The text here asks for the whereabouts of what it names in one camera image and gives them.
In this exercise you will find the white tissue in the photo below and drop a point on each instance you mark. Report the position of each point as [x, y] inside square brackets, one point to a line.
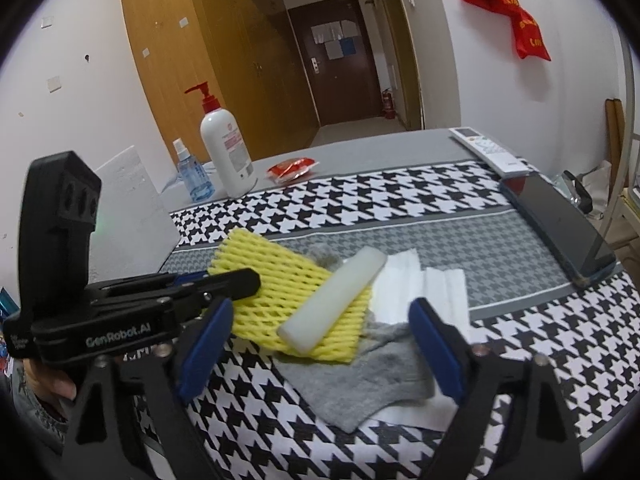
[400, 285]

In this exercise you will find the dark brown door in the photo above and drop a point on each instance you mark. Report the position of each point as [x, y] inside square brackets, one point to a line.
[345, 90]

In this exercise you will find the red fire extinguisher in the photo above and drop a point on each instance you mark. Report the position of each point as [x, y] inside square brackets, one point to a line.
[389, 105]

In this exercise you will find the papers on door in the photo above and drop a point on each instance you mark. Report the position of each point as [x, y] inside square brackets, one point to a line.
[335, 37]

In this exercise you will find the houndstooth patterned cloth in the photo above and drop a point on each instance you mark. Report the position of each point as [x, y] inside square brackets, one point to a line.
[400, 200]

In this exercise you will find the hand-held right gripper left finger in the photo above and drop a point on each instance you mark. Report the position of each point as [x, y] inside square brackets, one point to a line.
[207, 350]

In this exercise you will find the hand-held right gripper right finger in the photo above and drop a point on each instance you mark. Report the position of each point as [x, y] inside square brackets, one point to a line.
[440, 355]

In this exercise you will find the white foam box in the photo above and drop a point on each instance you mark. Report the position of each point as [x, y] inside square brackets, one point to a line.
[130, 200]

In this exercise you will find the wooden wardrobe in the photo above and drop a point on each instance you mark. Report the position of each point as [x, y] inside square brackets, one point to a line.
[210, 35]

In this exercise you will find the black smartphone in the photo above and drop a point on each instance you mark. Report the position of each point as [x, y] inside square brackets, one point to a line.
[555, 225]

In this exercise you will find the white remote control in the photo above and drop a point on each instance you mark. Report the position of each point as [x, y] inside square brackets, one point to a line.
[490, 152]

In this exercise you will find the grey sock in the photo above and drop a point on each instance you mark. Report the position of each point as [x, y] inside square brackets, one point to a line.
[360, 385]

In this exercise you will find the white lotion bottle red pump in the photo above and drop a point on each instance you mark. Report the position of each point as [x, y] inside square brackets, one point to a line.
[227, 155]

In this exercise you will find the white square wall plate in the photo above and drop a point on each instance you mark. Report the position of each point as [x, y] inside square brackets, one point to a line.
[54, 83]

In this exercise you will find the blue spray bottle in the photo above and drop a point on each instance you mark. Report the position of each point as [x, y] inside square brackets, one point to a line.
[195, 180]

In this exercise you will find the yellow foam net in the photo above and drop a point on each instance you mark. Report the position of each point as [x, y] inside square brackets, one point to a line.
[280, 280]

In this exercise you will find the red snack packet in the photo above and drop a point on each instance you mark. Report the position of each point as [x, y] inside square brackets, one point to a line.
[292, 169]

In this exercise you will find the metal bunk bed frame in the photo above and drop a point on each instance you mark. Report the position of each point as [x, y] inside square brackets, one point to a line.
[625, 125]

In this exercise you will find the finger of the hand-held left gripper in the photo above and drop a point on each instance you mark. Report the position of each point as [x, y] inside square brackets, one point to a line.
[197, 276]
[230, 282]

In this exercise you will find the wooden boards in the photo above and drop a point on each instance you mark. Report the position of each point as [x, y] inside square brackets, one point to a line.
[616, 145]

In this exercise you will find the person's left forearm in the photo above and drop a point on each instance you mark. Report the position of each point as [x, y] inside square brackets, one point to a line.
[37, 435]

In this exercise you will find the white foam stick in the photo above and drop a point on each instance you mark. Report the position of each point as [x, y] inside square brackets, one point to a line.
[332, 300]

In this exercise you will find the wooden door frame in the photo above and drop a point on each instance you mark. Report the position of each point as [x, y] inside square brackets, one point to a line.
[400, 35]

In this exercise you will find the person's left hand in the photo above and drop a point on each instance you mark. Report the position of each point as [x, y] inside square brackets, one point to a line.
[50, 387]

